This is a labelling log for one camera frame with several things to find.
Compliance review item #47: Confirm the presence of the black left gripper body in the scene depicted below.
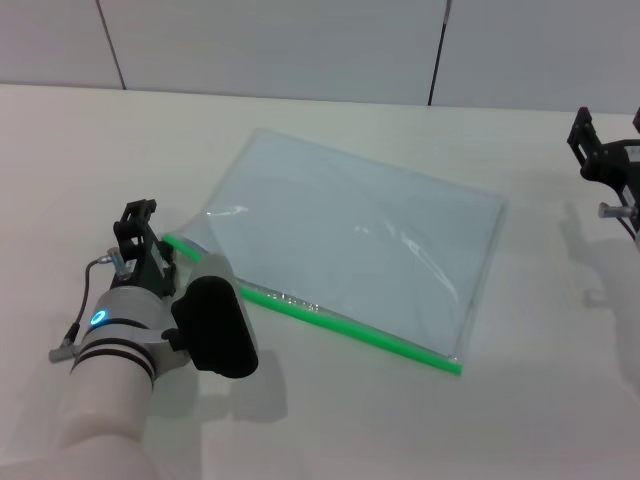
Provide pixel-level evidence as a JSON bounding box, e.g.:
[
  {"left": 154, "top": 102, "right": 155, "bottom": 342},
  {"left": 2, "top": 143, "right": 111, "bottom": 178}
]
[{"left": 117, "top": 232, "right": 177, "bottom": 301}]

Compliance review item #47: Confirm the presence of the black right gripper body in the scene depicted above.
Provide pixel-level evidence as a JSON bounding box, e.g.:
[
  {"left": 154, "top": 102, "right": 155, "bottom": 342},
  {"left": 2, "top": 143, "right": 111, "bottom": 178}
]
[{"left": 579, "top": 139, "right": 640, "bottom": 207}]

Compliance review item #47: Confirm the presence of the translucent green-zip document bag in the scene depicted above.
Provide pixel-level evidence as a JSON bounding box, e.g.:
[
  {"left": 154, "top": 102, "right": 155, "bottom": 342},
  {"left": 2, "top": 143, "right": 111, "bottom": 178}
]
[{"left": 162, "top": 127, "right": 509, "bottom": 376}]

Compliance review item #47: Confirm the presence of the right gripper cable with plug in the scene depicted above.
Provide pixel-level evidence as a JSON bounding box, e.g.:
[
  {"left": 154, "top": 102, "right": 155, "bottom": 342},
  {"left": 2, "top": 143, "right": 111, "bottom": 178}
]
[{"left": 598, "top": 201, "right": 640, "bottom": 237}]

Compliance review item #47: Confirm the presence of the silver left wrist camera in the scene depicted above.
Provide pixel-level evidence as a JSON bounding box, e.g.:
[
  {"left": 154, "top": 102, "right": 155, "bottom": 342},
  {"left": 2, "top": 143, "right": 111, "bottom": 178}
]
[{"left": 170, "top": 253, "right": 260, "bottom": 380}]

